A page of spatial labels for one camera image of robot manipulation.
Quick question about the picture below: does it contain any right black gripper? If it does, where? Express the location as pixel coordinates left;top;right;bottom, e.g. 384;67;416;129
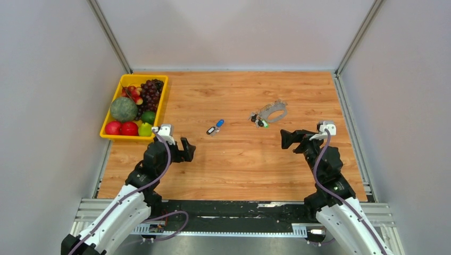
279;130;326;180

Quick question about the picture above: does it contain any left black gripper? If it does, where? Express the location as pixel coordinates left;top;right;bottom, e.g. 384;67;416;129
156;137;195;175

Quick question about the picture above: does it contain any silver carabiner keyring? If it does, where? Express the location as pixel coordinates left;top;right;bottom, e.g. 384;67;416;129
258;99;288;123

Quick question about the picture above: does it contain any black key tag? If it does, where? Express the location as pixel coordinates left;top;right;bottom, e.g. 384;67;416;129
206;126;220;136

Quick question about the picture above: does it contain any blue key tag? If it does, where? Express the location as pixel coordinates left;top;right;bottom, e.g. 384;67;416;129
215;120;224;128

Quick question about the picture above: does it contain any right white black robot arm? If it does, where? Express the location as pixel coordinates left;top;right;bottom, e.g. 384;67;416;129
280;129;392;254

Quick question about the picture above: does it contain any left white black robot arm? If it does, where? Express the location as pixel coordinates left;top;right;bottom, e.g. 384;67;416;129
61;136;196;254

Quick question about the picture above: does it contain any green lime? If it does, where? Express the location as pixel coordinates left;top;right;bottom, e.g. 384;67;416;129
140;110;156;125

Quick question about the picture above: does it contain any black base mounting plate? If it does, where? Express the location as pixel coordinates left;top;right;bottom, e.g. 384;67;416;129
145;200;326;234

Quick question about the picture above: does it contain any right red apple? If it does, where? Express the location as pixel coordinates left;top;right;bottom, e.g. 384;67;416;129
120;122;139;136

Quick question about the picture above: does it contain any red apple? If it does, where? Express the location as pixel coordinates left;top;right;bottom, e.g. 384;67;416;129
104;121;122;135
120;122;139;136

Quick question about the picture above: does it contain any dark purple grape bunch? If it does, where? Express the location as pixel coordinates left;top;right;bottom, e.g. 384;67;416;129
134;79;164;121

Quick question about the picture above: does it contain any left red apple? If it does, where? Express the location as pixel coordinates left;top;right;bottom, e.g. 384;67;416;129
104;121;122;135

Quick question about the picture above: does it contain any green melon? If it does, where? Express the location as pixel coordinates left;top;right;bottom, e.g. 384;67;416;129
110;97;138;122

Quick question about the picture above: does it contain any yellow plastic fruit tray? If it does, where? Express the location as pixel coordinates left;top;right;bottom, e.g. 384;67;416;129
99;74;169;142

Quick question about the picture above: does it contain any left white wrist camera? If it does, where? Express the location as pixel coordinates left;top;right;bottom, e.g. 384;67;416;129
152;124;176;146

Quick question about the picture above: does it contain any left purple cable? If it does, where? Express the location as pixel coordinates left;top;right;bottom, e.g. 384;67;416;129
66;129;189;255

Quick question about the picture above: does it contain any slotted cable duct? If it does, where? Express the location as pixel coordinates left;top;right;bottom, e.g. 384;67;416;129
130;224;308;238

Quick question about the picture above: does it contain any aluminium frame rail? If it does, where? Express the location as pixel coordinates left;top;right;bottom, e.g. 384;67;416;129
63;199;406;255

